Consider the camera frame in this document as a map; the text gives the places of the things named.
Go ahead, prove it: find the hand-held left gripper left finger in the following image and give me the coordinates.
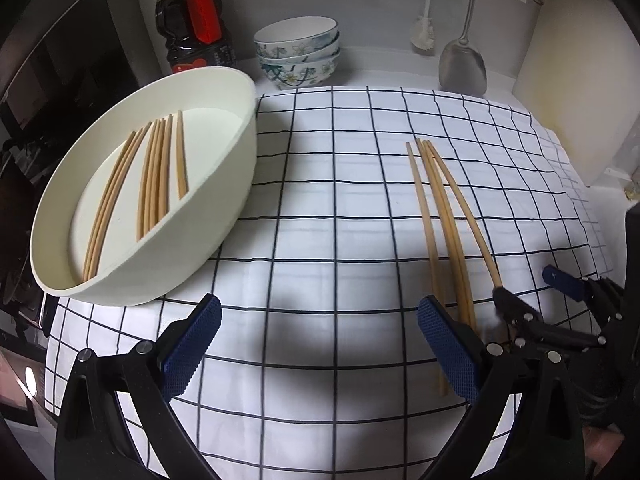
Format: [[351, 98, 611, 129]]
[[54, 294, 222, 480]]

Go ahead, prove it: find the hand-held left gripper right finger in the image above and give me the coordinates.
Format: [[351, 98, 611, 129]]
[[417, 295, 586, 480]]

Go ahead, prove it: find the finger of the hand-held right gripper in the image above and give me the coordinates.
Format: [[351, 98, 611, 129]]
[[493, 286, 608, 353], [542, 265, 628, 323]]

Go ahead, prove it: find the group of wooden chopsticks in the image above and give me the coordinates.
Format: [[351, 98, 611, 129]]
[[81, 110, 190, 283]]

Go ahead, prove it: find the white oval basin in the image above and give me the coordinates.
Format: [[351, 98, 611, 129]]
[[30, 66, 258, 307]]

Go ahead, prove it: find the person's right hand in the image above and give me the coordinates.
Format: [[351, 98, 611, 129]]
[[586, 426, 626, 466]]

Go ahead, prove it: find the white black grid cloth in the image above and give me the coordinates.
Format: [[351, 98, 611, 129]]
[[42, 85, 616, 480]]

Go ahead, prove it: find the black stove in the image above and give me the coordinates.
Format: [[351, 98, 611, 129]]
[[0, 280, 56, 431]]

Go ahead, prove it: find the white cutting board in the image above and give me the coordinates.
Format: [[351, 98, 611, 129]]
[[511, 0, 636, 186]]

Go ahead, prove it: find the metal spatula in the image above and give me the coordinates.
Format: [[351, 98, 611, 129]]
[[439, 0, 488, 97]]

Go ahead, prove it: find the white bottle brush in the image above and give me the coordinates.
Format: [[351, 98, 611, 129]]
[[411, 0, 437, 55]]

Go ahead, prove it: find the floral ceramic bowl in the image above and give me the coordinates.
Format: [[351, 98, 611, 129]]
[[259, 55, 342, 91], [256, 42, 341, 68], [253, 16, 339, 56]]

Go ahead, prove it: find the dark soy sauce bottle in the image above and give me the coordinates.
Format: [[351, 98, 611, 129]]
[[155, 0, 236, 75]]

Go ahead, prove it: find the black range hood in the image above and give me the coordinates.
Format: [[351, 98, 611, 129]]
[[0, 0, 141, 131]]

